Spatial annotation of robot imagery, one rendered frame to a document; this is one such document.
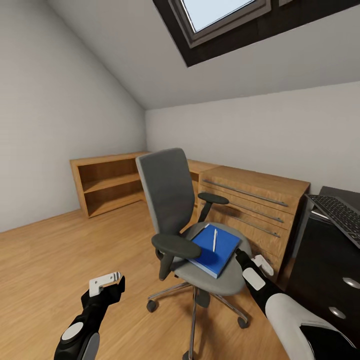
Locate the folder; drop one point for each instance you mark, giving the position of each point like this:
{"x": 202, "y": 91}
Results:
{"x": 213, "y": 261}

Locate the notebook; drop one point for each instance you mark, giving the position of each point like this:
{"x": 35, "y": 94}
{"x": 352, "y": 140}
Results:
{"x": 318, "y": 212}

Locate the keyboard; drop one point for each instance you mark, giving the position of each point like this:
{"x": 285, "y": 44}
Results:
{"x": 342, "y": 214}

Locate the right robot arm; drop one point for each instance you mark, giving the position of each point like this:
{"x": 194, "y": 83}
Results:
{"x": 303, "y": 335}

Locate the swivel chair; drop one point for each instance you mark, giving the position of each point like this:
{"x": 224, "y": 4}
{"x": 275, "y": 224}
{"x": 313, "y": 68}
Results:
{"x": 170, "y": 196}

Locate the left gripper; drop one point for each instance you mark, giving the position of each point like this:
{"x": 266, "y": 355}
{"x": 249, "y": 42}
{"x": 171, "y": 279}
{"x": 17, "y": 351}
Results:
{"x": 110, "y": 295}

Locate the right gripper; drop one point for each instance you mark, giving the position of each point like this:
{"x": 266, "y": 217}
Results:
{"x": 243, "y": 259}

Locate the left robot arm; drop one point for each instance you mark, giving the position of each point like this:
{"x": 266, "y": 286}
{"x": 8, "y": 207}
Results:
{"x": 81, "y": 340}

